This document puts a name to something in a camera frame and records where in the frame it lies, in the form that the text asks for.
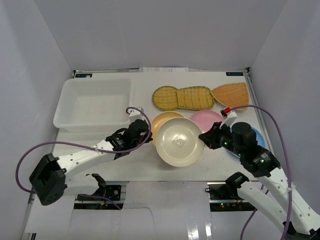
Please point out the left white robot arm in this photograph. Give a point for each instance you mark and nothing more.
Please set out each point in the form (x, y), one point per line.
(50, 176)

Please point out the papers at back edge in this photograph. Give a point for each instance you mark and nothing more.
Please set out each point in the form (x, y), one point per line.
(163, 69)

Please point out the round yellow woven tray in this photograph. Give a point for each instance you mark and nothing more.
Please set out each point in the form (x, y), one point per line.
(165, 98)

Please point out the cream round plate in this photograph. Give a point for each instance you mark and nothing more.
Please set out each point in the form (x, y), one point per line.
(177, 142)

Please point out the yellow woven tray green rim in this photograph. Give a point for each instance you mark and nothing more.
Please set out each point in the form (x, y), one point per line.
(195, 98)

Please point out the right blue label sticker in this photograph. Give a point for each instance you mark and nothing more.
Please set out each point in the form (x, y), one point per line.
(234, 74)

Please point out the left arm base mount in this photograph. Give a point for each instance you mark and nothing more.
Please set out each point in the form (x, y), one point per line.
(105, 193)

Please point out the orange woven fan tray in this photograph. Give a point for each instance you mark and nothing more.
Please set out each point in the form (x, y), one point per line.
(232, 94)

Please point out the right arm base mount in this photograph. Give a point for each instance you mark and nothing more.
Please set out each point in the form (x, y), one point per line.
(223, 199)

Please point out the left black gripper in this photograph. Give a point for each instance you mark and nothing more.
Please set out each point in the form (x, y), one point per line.
(145, 133)

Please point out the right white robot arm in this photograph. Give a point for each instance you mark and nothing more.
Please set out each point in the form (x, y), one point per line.
(286, 208)

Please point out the orange round plate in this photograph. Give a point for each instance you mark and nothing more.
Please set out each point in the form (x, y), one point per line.
(159, 120)

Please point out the white plastic bin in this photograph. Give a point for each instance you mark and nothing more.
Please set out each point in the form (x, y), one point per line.
(93, 105)

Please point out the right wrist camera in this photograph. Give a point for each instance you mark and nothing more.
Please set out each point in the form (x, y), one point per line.
(229, 116)

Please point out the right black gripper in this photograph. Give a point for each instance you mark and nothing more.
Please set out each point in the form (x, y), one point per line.
(210, 137)

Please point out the pink round plate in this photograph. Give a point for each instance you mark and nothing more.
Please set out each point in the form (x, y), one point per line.
(206, 118)

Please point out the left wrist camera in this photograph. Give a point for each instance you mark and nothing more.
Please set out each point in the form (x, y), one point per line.
(134, 114)

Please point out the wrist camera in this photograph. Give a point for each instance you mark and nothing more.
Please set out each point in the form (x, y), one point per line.
(229, 116)
(134, 114)

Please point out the left blue label sticker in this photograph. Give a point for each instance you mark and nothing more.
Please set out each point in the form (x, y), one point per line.
(83, 75)

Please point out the blue round plate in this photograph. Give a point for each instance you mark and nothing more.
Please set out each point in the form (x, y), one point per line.
(259, 138)

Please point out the blue label sticker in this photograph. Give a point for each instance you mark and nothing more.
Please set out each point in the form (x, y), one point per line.
(234, 74)
(83, 75)

